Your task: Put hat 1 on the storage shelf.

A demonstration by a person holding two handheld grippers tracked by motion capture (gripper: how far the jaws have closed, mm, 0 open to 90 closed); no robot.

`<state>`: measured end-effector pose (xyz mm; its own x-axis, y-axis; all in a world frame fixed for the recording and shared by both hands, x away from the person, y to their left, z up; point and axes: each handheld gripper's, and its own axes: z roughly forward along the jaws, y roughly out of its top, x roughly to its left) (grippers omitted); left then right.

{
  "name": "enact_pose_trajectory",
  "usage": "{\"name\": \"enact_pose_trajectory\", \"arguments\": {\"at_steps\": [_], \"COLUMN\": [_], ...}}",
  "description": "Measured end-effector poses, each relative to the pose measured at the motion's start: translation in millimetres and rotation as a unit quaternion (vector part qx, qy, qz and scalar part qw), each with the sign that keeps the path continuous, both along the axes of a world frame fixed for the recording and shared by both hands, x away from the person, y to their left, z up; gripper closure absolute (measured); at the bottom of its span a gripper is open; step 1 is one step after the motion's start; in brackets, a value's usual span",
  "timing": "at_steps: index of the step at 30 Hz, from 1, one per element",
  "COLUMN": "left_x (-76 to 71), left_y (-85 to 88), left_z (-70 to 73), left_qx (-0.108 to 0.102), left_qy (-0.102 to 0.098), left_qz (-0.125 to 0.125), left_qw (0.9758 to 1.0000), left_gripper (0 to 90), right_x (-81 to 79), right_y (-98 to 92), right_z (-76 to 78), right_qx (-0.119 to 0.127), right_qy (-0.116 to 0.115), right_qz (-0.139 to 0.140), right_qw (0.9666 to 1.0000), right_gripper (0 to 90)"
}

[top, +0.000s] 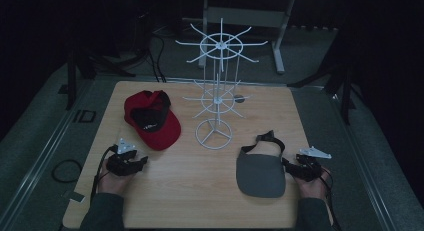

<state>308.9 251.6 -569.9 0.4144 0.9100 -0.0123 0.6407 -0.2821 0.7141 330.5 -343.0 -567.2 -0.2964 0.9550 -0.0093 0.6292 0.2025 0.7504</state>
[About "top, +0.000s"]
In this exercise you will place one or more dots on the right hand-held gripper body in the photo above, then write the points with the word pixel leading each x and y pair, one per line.
pixel 310 164

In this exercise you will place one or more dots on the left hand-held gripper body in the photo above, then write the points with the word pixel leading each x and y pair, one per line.
pixel 120 164

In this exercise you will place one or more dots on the grey sun visor hat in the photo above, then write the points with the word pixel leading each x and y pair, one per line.
pixel 260 176

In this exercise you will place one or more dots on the red and black baseball cap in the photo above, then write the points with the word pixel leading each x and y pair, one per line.
pixel 161 135

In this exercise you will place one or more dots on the person's left hand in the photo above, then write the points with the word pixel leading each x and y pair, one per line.
pixel 112 182

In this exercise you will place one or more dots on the person's right hand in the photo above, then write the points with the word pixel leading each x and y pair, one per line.
pixel 313 188

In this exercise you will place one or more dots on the black tripod stand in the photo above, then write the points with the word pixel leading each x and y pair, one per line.
pixel 346 94
pixel 71 81

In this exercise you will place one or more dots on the grey round sticker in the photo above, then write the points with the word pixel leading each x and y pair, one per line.
pixel 238 98

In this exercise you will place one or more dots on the grey metal table frame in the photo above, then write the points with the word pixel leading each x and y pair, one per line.
pixel 280 44

